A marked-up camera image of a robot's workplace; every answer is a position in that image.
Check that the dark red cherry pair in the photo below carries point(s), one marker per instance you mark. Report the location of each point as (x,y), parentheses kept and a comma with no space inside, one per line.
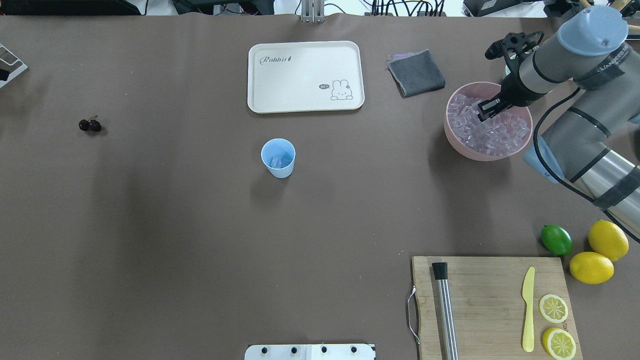
(90,125)

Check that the lemon slice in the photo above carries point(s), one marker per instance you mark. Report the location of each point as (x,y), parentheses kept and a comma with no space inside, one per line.
(553,308)
(559,344)

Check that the whole yellow lemon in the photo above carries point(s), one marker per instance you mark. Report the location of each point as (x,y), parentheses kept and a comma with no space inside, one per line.
(591,268)
(608,239)

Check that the steel muddler black tip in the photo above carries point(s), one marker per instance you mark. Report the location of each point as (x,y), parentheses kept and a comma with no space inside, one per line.
(447,323)

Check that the whole yellow lemon back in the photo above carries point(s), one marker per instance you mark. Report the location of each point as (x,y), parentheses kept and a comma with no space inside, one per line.
(608,239)

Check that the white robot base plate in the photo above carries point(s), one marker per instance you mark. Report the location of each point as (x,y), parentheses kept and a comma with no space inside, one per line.
(318,351)

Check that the whole yellow lemon front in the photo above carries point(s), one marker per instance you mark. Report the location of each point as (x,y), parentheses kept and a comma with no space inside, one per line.
(591,268)

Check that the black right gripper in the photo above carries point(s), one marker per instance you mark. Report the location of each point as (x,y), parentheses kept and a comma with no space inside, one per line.
(513,94)

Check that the lemon slice upper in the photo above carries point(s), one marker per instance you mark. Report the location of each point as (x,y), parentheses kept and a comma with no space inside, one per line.
(553,308)

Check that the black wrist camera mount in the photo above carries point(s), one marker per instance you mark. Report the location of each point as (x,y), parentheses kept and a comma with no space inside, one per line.
(514,48)

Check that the light blue plastic cup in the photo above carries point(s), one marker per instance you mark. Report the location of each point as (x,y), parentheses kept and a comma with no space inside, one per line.
(279,147)

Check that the green lime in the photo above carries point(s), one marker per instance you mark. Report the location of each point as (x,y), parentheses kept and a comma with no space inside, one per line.
(557,240)

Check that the white wire cup rack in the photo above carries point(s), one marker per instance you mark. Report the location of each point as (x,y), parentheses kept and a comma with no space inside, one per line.
(11,66)

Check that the folded grey cloth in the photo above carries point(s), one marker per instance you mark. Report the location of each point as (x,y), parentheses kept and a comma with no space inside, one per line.
(416,73)

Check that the yellow plastic knife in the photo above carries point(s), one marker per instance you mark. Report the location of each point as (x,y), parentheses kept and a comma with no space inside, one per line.
(527,294)

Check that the wooden cutting board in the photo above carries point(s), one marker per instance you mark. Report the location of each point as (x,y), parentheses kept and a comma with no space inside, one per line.
(487,305)

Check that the clear ice cubes pile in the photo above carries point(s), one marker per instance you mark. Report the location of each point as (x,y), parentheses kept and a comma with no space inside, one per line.
(499,136)

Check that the lemon slice lower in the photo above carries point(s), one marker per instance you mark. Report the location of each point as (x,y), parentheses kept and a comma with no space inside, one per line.
(559,344)

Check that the pink bowl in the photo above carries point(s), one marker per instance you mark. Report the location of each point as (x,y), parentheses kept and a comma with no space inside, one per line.
(486,90)

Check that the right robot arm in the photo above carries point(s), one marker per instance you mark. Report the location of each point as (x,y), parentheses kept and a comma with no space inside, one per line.
(591,50)

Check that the cream rabbit tray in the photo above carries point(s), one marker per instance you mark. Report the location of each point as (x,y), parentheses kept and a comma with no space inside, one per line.
(309,76)

